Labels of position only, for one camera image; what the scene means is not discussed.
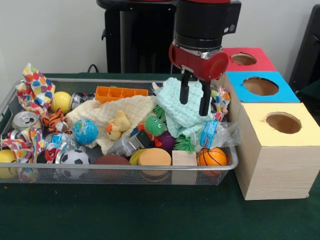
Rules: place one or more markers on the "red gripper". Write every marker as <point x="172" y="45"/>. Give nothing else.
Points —
<point x="195" y="65"/>

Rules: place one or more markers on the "mint green knitted cloth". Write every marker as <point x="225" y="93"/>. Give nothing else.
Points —
<point x="172" y="107"/>

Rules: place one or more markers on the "clear packet with blue label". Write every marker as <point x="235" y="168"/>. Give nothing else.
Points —
<point x="212" y="133"/>

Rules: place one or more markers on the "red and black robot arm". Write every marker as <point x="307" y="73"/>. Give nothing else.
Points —
<point x="205" y="20"/>

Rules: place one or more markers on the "wooden box with three holes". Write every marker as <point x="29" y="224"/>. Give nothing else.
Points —
<point x="275" y="170"/>

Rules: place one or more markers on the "orange toy basketball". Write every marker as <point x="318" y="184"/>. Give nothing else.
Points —
<point x="212" y="156"/>

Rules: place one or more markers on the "plain wooden cube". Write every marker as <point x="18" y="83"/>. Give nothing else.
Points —
<point x="184" y="158"/>

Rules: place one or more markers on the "cream knitted cloth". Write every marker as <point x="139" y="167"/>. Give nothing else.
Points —
<point x="130" y="107"/>

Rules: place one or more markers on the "orange foam disc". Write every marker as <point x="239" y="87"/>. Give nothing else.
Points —
<point x="155" y="157"/>

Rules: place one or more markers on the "orange plastic building block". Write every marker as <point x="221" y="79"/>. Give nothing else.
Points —
<point x="120" y="93"/>

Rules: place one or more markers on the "yellow plush toy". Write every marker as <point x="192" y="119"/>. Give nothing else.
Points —
<point x="117" y="125"/>

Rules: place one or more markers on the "brown toy football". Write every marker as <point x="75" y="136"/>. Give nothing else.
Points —
<point x="111" y="160"/>

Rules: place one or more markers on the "blue globe ball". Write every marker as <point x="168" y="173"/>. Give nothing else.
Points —
<point x="85" y="131"/>

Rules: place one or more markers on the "neighbouring green table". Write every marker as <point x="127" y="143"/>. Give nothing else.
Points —
<point x="312" y="92"/>

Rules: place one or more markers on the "black flat panel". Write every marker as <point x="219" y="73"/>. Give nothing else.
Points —
<point x="307" y="50"/>

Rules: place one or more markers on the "dark green tablecloth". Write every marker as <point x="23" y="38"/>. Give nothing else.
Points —
<point x="150" y="212"/>

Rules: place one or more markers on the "black and white soccer ball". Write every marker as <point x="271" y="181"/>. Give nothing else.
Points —
<point x="75" y="158"/>

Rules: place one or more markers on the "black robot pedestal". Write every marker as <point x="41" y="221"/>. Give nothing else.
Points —
<point x="140" y="37"/>

